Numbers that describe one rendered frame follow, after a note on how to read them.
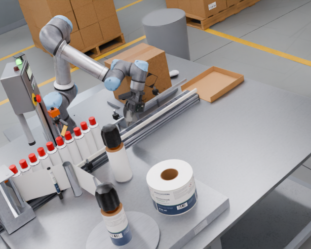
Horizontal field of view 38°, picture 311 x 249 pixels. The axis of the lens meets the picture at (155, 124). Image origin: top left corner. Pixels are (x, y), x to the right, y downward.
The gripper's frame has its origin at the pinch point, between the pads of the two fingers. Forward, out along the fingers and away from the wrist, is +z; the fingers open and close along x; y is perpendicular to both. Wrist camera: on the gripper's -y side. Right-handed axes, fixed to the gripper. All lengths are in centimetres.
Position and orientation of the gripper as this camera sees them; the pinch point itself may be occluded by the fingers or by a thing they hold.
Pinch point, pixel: (127, 123)
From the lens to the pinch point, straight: 248.1
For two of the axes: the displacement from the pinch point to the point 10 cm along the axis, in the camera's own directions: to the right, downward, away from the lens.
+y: 6.4, 3.1, -7.0
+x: 7.4, -0.2, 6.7
